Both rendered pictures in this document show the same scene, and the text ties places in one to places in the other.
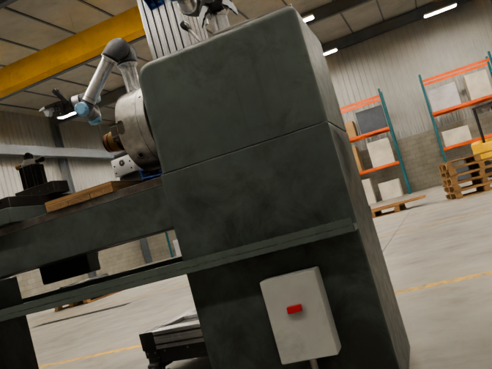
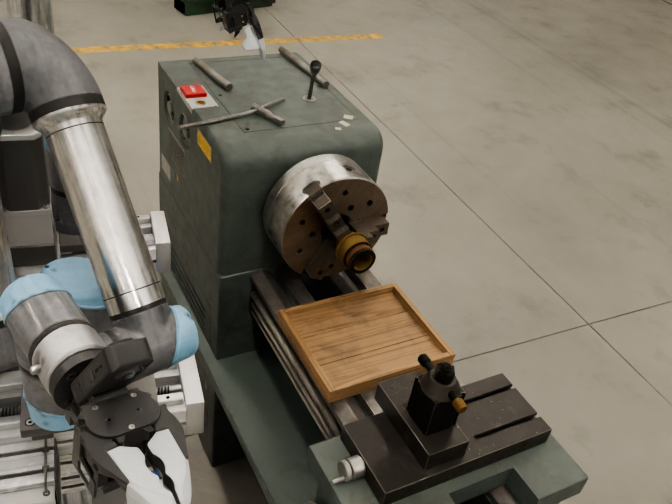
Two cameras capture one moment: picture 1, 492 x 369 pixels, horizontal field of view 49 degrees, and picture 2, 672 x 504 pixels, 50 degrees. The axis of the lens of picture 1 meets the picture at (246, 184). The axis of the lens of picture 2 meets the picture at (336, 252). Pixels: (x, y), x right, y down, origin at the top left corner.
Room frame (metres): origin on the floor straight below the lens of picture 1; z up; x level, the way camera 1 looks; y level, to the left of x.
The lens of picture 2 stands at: (3.26, 1.34, 2.15)
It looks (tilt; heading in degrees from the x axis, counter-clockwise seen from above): 36 degrees down; 220
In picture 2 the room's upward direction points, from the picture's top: 9 degrees clockwise
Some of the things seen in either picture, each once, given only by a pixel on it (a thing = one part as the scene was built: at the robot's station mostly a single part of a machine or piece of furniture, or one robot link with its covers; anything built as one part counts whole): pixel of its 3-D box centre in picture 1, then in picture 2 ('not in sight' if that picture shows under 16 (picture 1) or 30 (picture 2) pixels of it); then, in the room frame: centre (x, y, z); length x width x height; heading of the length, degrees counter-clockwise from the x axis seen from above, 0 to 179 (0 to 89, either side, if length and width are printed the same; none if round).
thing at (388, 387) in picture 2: (42, 192); (420, 418); (2.32, 0.87, 1.00); 0.20 x 0.10 x 0.05; 72
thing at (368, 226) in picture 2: (120, 132); (371, 228); (2.00, 0.40, 1.08); 0.12 x 0.11 x 0.05; 162
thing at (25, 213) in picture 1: (26, 219); (447, 469); (2.30, 0.96, 0.90); 0.53 x 0.30 x 0.06; 162
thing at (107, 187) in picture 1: (105, 195); (364, 337); (2.14, 0.56, 0.89); 0.36 x 0.30 x 0.04; 162
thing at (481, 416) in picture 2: (29, 205); (447, 434); (2.27, 0.91, 0.95); 0.43 x 0.18 x 0.04; 162
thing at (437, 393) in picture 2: (29, 163); (441, 382); (2.33, 0.89, 1.14); 0.08 x 0.08 x 0.03
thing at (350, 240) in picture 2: (117, 140); (354, 251); (2.10, 0.45, 1.08); 0.09 x 0.09 x 0.09; 72
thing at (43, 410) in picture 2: (92, 113); (70, 377); (3.00, 0.74, 1.46); 0.11 x 0.08 x 0.11; 174
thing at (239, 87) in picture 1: (246, 101); (262, 153); (1.96, -0.08, 1.06); 0.59 x 0.48 x 0.39; 72
